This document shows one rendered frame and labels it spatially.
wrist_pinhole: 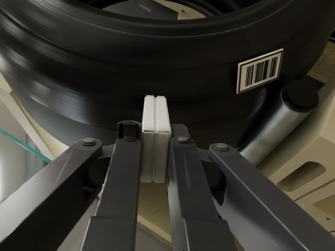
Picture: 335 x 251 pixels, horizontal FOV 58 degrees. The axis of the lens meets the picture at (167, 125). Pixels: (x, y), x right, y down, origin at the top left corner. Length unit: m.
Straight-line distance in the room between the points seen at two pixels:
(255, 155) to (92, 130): 0.26
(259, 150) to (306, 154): 0.10
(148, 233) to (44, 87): 0.77
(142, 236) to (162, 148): 0.93
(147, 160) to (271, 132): 0.31
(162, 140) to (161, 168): 0.02
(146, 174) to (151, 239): 0.92
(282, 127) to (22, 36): 0.34
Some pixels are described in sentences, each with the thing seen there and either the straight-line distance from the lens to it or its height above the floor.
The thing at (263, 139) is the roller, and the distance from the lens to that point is 0.47.
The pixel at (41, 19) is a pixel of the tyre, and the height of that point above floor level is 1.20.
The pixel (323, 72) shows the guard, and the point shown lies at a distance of 1.01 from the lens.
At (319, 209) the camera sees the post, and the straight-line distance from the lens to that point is 0.79.
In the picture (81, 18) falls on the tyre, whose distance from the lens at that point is 0.37.
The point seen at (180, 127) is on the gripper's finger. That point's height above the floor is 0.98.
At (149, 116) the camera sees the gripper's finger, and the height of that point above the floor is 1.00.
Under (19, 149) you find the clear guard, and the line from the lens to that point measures 1.22.
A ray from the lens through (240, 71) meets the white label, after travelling 0.35.
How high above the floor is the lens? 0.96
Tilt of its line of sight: 10 degrees up
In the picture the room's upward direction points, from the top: 61 degrees counter-clockwise
